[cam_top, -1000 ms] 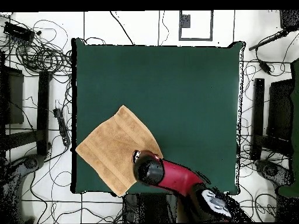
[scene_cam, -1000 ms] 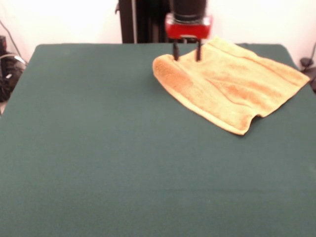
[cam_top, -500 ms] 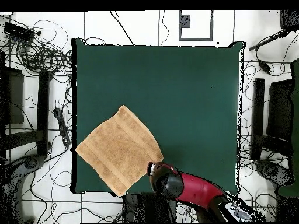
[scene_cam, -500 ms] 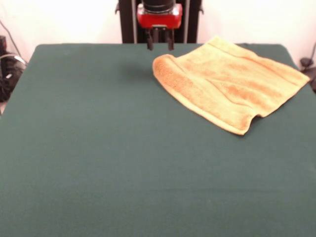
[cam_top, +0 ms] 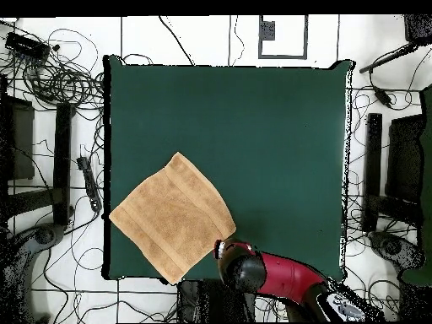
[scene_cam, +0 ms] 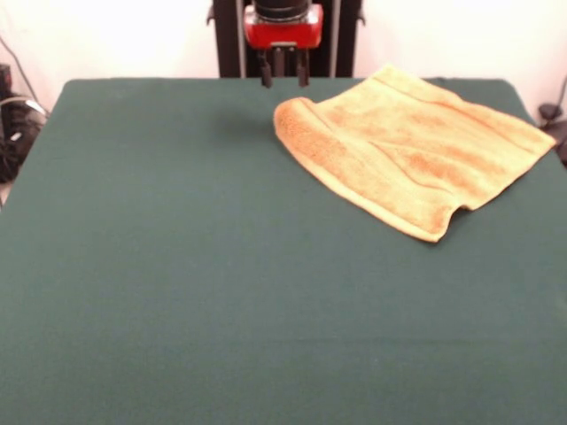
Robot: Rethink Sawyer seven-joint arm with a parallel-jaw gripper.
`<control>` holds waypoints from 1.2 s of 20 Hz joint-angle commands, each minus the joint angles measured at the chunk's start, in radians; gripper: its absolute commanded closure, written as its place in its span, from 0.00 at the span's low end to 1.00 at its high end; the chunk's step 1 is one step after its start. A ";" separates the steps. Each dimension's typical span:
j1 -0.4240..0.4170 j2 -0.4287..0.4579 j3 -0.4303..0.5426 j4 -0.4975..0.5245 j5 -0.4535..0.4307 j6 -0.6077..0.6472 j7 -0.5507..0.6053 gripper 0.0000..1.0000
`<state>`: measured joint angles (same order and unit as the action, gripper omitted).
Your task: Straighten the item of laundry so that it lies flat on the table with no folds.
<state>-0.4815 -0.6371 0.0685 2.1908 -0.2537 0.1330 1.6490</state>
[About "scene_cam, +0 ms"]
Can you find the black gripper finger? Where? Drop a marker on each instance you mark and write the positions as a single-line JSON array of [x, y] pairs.
[[266, 68], [303, 68]]

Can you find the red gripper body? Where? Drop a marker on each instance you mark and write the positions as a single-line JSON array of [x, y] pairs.
[[283, 33]]

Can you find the tan terry towel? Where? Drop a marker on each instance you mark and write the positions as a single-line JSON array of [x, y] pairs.
[[398, 155]]

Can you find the dark green table cloth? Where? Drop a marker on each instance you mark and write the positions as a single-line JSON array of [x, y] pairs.
[[133, 265]]

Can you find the black floor equipment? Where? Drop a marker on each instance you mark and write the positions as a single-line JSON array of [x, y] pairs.
[[17, 146], [549, 110]]

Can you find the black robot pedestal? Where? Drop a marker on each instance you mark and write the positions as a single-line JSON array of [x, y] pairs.
[[230, 44]]

